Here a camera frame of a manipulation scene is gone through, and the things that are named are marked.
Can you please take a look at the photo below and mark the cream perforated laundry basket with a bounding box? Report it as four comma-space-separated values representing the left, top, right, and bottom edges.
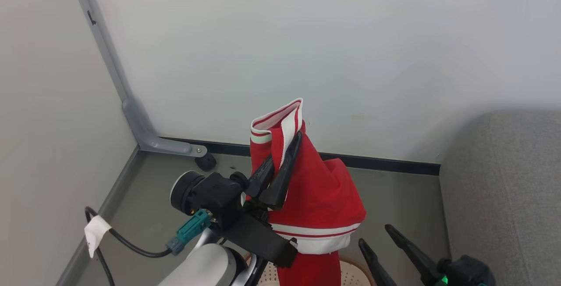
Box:
245, 254, 377, 286

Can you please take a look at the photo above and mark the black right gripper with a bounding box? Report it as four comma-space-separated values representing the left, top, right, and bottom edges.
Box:
358, 223, 496, 286

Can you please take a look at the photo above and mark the teal cable connector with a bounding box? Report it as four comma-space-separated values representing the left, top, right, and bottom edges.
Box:
166, 209, 212, 256

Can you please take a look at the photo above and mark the black baseboard strip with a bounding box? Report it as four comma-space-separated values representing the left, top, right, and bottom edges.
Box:
158, 137, 441, 176

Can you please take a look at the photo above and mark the white tape cable label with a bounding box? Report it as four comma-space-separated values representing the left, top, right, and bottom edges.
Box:
84, 214, 113, 258

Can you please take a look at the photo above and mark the grey metal frame leg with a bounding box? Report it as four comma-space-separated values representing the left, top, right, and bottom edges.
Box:
66, 0, 208, 158

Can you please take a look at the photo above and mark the black round frame foot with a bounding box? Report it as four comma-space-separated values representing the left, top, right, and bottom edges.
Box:
195, 152, 217, 172

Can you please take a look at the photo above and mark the red garment with white stripes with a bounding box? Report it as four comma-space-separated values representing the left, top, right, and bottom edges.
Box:
249, 98, 367, 286

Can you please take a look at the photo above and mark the grey fabric sofa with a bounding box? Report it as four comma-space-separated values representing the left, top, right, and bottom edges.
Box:
440, 110, 561, 286

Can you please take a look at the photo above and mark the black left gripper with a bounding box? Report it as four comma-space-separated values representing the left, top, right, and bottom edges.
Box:
170, 131, 303, 268

